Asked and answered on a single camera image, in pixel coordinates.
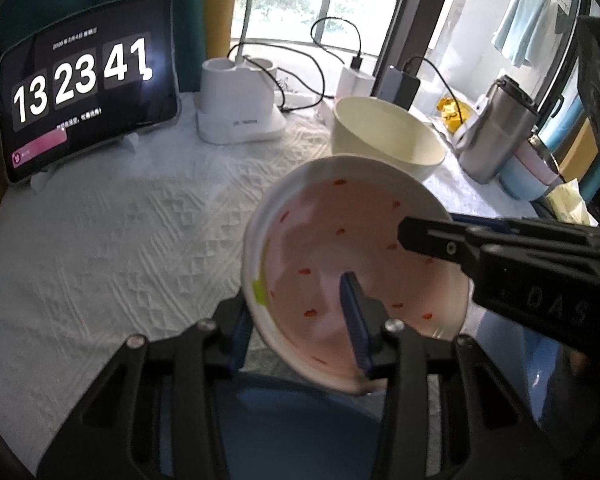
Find yellow curtain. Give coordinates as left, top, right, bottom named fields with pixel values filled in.
left=201, top=0, right=241, bottom=68

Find cream bowl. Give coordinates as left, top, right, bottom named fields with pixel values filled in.
left=331, top=96, right=447, bottom=181

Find dark power bank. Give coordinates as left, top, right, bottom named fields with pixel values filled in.
left=375, top=65, right=422, bottom=106

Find black charger cable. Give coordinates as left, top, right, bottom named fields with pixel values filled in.
left=311, top=16, right=363, bottom=68

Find teal curtain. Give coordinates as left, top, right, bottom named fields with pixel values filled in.
left=0, top=0, right=207, bottom=96

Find white textured tablecloth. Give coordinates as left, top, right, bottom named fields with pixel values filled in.
left=0, top=87, right=556, bottom=480

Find white charger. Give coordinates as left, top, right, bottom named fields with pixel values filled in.
left=337, top=65, right=376, bottom=98

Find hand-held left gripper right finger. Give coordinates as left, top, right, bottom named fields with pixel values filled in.
left=340, top=271, right=563, bottom=480

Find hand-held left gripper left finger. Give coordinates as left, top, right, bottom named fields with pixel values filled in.
left=37, top=297, right=253, bottom=480

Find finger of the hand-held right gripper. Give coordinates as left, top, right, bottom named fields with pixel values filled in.
left=397, top=216, right=486, bottom=275
left=450, top=212, right=531, bottom=233

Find light blue bowl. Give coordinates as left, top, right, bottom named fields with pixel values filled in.
left=500, top=155, right=563, bottom=201

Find yellow tissue pack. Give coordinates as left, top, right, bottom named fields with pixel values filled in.
left=547, top=180, right=593, bottom=226

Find stainless steel tumbler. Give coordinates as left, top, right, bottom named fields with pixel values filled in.
left=457, top=74, right=541, bottom=184

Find yellow bag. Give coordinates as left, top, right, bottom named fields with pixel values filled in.
left=436, top=96, right=476, bottom=134

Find pink bowl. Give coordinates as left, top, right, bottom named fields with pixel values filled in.
left=515, top=137, right=563, bottom=186

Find white bowl with red specks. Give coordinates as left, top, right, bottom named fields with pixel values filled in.
left=241, top=156, right=471, bottom=395

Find white charging dock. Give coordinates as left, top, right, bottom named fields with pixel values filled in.
left=196, top=0, right=287, bottom=144

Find light blue hanging towel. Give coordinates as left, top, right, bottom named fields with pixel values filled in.
left=491, top=0, right=552, bottom=68

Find tablet with clock display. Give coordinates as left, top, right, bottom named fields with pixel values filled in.
left=0, top=0, right=181, bottom=184

